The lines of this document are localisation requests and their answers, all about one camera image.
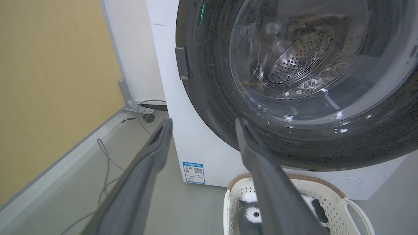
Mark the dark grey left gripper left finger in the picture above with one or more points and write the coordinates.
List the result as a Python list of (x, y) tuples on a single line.
[(130, 189)]

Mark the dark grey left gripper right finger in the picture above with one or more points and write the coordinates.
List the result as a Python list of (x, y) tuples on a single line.
[(277, 192)]

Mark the round dark washing machine door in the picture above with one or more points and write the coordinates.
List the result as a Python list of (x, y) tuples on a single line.
[(310, 85)]

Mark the white front-load washing machine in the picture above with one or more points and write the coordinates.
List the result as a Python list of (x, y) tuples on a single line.
[(202, 143)]

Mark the grey and white plush toy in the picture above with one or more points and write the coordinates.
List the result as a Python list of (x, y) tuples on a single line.
[(249, 215)]

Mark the cream perforated laundry basket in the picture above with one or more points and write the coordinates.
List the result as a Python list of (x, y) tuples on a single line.
[(326, 199)]

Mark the blue energy label sticker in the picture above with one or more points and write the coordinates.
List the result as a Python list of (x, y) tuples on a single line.
[(194, 172)]

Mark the grey metal corner bracket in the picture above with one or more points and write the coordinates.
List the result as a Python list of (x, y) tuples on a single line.
[(130, 98)]

